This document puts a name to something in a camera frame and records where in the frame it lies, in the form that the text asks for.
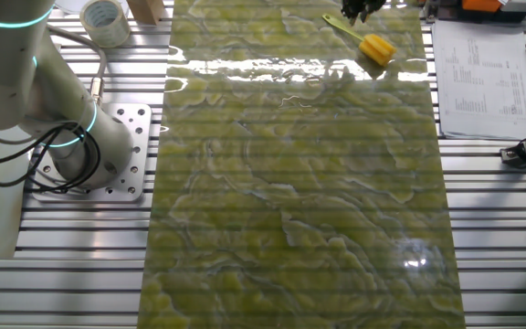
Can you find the orange and black device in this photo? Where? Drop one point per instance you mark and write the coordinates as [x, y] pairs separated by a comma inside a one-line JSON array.
[[480, 4]]

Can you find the black camera clamp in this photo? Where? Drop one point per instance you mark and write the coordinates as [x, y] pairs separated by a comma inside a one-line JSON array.
[[512, 156]]

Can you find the wooden block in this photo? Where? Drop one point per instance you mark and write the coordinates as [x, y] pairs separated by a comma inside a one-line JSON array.
[[146, 11]]

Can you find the green marble pattern mat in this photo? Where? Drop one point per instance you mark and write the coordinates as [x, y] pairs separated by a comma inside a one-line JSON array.
[[290, 183]]

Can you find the printed table paper sheet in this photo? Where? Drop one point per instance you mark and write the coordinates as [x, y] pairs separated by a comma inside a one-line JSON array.
[[482, 82]]

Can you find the beige tape roll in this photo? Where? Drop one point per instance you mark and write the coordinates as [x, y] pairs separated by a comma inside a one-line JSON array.
[[119, 32]]

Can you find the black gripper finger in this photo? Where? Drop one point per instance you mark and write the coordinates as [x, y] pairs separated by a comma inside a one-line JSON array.
[[351, 11], [366, 9]]

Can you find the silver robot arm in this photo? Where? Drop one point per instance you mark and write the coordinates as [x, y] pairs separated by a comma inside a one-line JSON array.
[[16, 68]]

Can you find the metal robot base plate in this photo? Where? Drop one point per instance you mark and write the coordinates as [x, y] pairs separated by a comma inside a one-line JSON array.
[[135, 160]]

